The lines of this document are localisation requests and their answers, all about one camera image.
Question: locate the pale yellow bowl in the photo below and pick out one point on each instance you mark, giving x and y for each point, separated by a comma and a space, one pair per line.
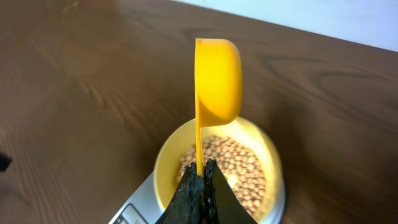
179, 150

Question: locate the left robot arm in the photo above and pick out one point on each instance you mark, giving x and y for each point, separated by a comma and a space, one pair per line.
5, 162

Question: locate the soybeans in bowl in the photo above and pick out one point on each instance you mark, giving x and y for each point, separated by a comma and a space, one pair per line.
241, 167

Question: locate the white digital kitchen scale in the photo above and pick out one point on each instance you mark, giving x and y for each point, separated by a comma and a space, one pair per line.
142, 206

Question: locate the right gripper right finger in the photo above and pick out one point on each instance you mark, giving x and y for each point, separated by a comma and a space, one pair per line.
221, 204

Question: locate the yellow measuring scoop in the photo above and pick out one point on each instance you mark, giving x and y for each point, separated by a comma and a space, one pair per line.
218, 88

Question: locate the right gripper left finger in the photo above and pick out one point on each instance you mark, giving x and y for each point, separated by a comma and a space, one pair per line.
185, 205

